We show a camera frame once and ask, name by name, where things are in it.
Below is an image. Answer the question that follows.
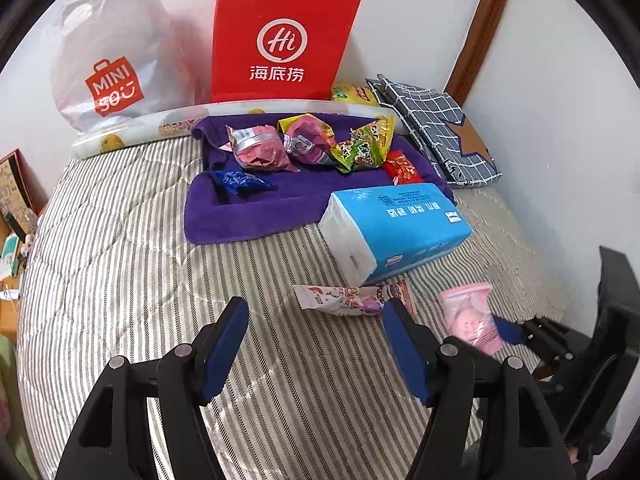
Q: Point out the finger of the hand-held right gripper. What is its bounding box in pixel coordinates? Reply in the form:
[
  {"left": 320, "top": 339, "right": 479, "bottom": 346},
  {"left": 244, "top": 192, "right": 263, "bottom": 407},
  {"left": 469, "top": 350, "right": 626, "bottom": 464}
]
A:
[{"left": 492, "top": 316, "right": 551, "bottom": 346}]

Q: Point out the white cartoon print packet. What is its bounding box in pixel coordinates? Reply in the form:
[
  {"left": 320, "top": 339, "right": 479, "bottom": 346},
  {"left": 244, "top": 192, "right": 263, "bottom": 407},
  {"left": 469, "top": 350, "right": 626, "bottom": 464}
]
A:
[{"left": 294, "top": 280, "right": 417, "bottom": 318}]

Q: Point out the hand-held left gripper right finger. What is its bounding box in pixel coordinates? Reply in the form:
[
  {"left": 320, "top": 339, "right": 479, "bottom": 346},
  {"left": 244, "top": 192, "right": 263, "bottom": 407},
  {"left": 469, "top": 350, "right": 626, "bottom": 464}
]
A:
[{"left": 382, "top": 299, "right": 576, "bottom": 480}]

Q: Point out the purple towel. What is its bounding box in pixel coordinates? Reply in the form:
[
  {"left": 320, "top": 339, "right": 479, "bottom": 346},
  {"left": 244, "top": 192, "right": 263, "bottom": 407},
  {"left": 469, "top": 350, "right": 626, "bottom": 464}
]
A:
[{"left": 184, "top": 115, "right": 456, "bottom": 246}]

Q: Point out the green snack packet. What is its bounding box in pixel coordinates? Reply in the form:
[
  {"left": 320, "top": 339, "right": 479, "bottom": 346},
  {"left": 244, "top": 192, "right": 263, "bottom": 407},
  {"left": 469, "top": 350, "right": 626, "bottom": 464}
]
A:
[{"left": 350, "top": 115, "right": 397, "bottom": 161}]

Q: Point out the pale pink snack packet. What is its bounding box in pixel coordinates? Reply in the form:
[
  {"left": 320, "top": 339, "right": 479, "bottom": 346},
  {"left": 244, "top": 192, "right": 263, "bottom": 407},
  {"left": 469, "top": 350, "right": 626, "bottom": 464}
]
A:
[{"left": 439, "top": 281, "right": 505, "bottom": 356}]

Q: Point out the red paper bag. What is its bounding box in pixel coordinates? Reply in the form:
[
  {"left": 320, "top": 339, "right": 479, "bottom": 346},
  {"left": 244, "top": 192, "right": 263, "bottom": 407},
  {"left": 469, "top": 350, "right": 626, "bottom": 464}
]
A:
[{"left": 210, "top": 0, "right": 363, "bottom": 103}]

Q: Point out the teal white box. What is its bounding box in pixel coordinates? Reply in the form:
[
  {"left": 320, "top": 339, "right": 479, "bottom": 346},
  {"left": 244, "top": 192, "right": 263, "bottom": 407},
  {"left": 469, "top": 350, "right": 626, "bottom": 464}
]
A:
[{"left": 0, "top": 237, "right": 21, "bottom": 278}]

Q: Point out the pink yellow snack bag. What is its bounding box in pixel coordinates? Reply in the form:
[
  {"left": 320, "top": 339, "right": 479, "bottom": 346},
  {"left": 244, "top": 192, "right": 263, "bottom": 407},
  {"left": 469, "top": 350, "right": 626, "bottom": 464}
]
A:
[{"left": 277, "top": 114, "right": 337, "bottom": 167}]

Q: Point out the brown wooden door frame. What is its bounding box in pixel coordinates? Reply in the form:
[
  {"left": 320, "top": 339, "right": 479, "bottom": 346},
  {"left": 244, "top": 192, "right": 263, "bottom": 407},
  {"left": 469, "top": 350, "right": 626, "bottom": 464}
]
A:
[{"left": 447, "top": 0, "right": 516, "bottom": 106}]

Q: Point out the printed film roll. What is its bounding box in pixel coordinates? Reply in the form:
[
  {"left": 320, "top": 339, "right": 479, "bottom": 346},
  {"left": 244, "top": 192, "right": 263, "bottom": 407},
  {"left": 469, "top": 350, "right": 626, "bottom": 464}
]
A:
[{"left": 70, "top": 100, "right": 396, "bottom": 161}]

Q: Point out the white plastic shopping bag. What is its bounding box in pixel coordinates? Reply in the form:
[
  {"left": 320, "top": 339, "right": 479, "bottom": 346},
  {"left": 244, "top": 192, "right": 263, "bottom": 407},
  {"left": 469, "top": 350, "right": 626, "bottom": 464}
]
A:
[{"left": 50, "top": 0, "right": 211, "bottom": 133}]

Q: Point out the blue tissue pack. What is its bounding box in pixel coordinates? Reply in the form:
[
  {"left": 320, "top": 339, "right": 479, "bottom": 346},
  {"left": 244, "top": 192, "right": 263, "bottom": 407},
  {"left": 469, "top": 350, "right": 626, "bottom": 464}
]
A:
[{"left": 319, "top": 184, "right": 473, "bottom": 286}]

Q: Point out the grey checked folded cloth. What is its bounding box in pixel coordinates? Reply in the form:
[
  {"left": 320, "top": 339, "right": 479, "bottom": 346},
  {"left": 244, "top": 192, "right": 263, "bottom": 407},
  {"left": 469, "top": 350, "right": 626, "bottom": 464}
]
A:
[{"left": 365, "top": 74, "right": 506, "bottom": 188}]

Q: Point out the green cloth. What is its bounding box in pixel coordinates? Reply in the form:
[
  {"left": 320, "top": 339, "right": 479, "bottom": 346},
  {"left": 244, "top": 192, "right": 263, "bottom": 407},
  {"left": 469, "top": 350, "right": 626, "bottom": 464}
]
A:
[{"left": 0, "top": 335, "right": 36, "bottom": 480}]

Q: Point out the blue snack packet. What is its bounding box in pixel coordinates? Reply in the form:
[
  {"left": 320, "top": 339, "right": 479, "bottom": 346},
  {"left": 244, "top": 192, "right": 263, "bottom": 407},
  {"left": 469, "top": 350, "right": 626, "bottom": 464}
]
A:
[{"left": 209, "top": 170, "right": 278, "bottom": 197}]

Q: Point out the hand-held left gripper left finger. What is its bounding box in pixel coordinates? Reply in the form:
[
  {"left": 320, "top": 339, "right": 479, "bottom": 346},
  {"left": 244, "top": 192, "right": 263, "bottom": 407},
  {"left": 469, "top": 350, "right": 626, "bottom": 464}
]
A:
[{"left": 55, "top": 299, "right": 249, "bottom": 480}]

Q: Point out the pink silver snack bag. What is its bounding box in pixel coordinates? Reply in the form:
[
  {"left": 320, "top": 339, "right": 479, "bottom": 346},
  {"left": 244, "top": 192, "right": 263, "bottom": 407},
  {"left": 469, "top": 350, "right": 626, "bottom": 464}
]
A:
[{"left": 227, "top": 124, "right": 297, "bottom": 172}]

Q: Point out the red candy packet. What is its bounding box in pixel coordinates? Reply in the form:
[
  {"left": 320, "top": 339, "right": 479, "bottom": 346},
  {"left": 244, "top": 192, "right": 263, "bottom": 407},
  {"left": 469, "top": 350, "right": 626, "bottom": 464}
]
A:
[{"left": 384, "top": 151, "right": 422, "bottom": 186}]

